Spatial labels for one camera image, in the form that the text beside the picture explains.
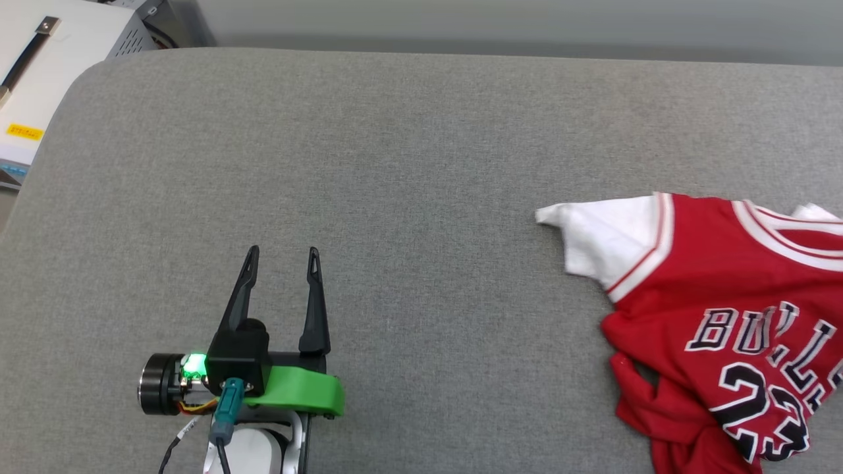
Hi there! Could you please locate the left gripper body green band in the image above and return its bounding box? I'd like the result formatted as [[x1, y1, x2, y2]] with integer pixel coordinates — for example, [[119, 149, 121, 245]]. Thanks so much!
[[137, 351, 345, 418]]

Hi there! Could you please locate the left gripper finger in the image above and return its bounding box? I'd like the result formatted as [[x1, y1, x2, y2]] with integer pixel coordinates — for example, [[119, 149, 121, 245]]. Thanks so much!
[[218, 245, 261, 334], [298, 247, 332, 357]]

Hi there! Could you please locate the red Bulls basketball jersey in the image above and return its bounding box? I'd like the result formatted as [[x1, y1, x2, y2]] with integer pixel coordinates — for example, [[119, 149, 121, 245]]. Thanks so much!
[[534, 191, 843, 474]]

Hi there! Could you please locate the white partition panel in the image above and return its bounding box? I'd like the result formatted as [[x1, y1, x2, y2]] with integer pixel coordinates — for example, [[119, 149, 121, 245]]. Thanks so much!
[[168, 0, 843, 66]]

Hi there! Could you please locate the left teal plug camera cable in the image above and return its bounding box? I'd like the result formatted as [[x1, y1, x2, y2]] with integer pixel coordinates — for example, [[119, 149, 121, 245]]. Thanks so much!
[[209, 378, 246, 474]]

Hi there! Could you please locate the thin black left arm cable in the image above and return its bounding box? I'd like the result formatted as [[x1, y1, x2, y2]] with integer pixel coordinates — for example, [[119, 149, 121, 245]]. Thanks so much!
[[157, 416, 201, 474]]

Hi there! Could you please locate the white box with black strap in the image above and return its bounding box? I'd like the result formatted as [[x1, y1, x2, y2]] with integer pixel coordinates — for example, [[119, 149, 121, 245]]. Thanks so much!
[[0, 0, 173, 193]]

